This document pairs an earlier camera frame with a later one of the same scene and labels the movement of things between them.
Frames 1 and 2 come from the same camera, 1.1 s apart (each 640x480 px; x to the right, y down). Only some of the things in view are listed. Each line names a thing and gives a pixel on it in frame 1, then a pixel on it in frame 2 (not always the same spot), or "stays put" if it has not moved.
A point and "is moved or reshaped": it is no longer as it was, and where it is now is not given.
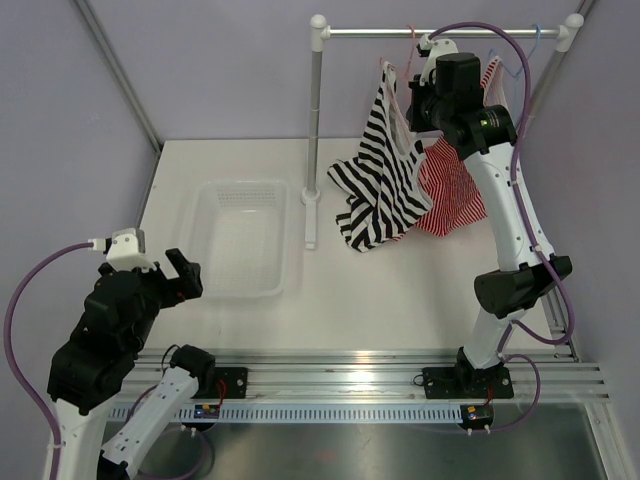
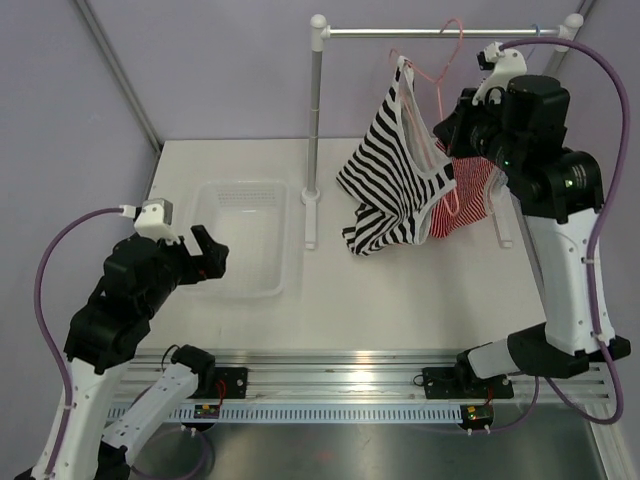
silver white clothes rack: (319, 30) stays put
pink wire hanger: (381, 60) -> (453, 211)
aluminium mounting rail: (375, 377) stays put
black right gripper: (418, 92) -> (453, 130)
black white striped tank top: (383, 175) is moved or reshaped
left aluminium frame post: (119, 72) stays put
